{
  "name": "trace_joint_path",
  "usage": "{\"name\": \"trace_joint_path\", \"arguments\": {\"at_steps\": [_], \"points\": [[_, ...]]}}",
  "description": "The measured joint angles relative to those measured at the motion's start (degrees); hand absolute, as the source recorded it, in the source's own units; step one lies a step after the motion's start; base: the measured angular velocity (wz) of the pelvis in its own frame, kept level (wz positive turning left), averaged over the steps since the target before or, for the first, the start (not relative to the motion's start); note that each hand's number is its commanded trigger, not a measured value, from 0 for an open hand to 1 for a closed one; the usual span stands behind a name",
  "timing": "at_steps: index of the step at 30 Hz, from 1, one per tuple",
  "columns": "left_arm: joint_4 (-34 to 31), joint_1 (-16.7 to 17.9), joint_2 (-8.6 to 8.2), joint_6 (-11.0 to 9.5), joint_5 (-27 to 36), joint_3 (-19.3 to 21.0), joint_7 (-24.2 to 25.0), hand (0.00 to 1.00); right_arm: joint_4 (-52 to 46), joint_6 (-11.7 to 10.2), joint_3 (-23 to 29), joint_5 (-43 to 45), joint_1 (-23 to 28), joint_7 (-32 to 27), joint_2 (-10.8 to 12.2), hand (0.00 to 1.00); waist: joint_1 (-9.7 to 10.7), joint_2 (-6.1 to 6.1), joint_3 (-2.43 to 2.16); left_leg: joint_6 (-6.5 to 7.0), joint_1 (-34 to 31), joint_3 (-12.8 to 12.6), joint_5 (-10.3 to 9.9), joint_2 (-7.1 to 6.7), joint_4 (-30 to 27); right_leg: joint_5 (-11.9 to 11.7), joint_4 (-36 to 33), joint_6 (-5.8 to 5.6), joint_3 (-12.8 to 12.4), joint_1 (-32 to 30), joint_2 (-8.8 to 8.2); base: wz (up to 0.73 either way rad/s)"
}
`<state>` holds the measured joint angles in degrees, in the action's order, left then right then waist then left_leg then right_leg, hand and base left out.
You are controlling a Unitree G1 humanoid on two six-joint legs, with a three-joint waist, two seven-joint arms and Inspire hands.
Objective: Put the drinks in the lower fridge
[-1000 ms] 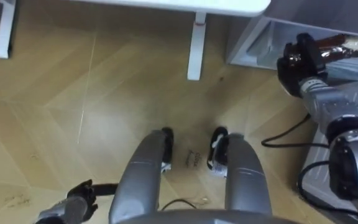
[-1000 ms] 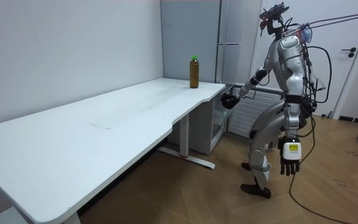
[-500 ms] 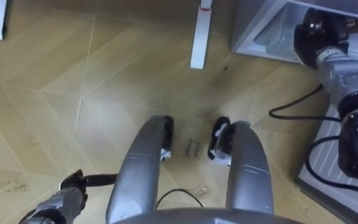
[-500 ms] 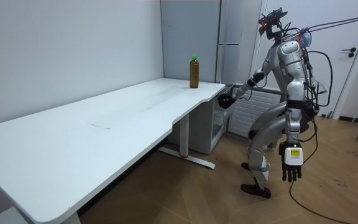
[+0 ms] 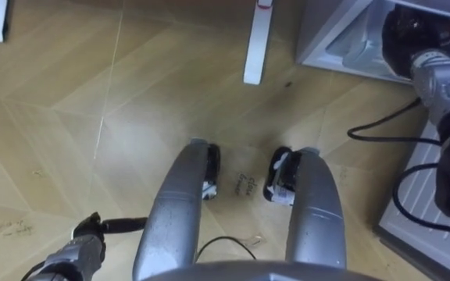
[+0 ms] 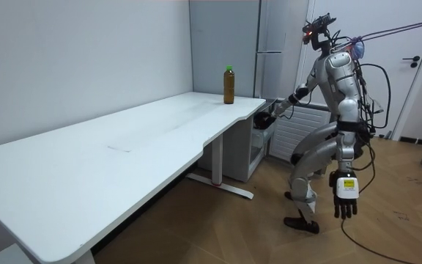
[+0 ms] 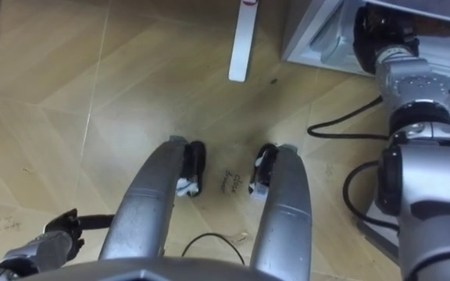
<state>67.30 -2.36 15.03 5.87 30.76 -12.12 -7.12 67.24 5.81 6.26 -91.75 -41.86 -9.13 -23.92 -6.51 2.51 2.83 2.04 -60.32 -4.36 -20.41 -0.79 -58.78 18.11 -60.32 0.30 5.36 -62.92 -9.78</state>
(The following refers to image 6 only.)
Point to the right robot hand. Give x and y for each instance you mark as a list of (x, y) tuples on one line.
[(264, 120)]

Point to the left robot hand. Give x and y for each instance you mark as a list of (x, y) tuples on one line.
[(346, 188)]

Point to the grey fridge door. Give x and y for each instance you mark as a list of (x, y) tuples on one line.
[(233, 150)]

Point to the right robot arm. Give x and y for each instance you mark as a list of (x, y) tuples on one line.
[(295, 97)]

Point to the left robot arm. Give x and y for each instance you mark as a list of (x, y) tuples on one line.
[(347, 110)]

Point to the white slatted panel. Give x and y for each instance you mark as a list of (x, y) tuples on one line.
[(299, 128)]

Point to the robot legs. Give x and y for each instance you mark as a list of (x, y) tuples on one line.
[(313, 154)]

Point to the brown bottle with green cap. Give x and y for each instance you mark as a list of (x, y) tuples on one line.
[(228, 86)]

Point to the robot body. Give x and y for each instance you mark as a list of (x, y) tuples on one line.
[(339, 80)]

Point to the grey fridge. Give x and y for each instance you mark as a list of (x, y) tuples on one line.
[(225, 44)]

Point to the white room door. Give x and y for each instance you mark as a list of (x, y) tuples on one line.
[(409, 95)]

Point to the white desk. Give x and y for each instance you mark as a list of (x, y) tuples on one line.
[(86, 146)]

